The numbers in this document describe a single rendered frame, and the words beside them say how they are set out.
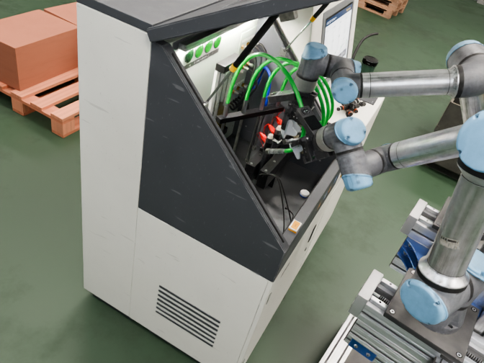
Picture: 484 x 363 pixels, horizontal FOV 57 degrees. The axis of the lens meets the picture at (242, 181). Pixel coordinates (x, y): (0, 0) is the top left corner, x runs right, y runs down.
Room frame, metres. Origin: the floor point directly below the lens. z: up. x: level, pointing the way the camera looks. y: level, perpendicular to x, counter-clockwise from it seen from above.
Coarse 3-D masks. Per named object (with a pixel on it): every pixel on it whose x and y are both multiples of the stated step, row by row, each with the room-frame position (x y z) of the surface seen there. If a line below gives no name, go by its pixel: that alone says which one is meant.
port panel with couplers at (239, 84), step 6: (252, 30) 1.78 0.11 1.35; (246, 36) 1.74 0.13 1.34; (252, 36) 1.79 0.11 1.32; (240, 42) 1.69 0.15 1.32; (246, 42) 1.75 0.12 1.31; (258, 42) 1.79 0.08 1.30; (240, 48) 1.70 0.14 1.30; (246, 66) 1.75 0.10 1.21; (252, 66) 1.79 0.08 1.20; (240, 72) 1.70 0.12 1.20; (240, 78) 1.76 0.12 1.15; (240, 84) 1.78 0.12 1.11; (246, 84) 1.80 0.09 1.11; (234, 90) 1.71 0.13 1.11; (240, 90) 1.75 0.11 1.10; (234, 96) 1.75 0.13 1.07
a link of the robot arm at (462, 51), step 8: (472, 40) 1.48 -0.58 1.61; (456, 48) 1.45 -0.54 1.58; (464, 48) 1.43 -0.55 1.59; (472, 48) 1.41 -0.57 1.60; (480, 48) 1.41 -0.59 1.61; (448, 56) 1.47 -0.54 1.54; (456, 56) 1.42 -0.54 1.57; (464, 56) 1.38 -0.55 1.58; (448, 64) 1.45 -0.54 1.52; (456, 64) 1.39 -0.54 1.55; (480, 96) 1.40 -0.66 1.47; (464, 104) 1.42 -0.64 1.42; (472, 104) 1.40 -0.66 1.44; (480, 104) 1.40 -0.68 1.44; (464, 112) 1.42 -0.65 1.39; (472, 112) 1.40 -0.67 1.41; (464, 120) 1.43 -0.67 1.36
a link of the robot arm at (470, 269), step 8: (472, 256) 0.87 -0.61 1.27; (480, 256) 0.88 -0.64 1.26; (472, 264) 0.83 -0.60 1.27; (480, 264) 0.85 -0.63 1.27; (472, 272) 0.81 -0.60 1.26; (480, 272) 0.81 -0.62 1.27; (472, 280) 0.80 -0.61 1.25; (480, 280) 0.81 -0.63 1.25; (472, 288) 0.79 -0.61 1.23; (480, 288) 0.81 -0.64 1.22; (472, 296) 0.79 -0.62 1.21
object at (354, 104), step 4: (356, 100) 2.14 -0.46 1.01; (360, 100) 2.18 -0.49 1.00; (344, 104) 2.05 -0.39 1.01; (348, 104) 2.07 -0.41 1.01; (352, 104) 2.05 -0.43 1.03; (356, 104) 2.09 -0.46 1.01; (360, 104) 2.15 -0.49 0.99; (364, 104) 2.16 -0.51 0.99; (336, 108) 2.01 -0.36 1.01; (340, 108) 2.00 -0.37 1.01; (344, 108) 2.02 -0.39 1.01; (348, 108) 2.05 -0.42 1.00; (352, 108) 2.04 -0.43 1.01; (356, 108) 2.08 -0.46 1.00; (348, 112) 1.99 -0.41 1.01; (356, 112) 2.06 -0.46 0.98; (348, 116) 2.00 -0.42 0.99
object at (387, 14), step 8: (360, 0) 7.87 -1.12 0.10; (368, 0) 7.82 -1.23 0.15; (376, 0) 7.99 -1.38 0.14; (384, 0) 8.04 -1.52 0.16; (392, 0) 7.67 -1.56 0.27; (400, 0) 7.81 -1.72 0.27; (368, 8) 7.86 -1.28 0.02; (376, 8) 8.05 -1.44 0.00; (384, 8) 7.68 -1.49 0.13; (392, 8) 7.65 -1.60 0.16; (400, 8) 8.01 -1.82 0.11; (384, 16) 7.65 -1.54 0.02
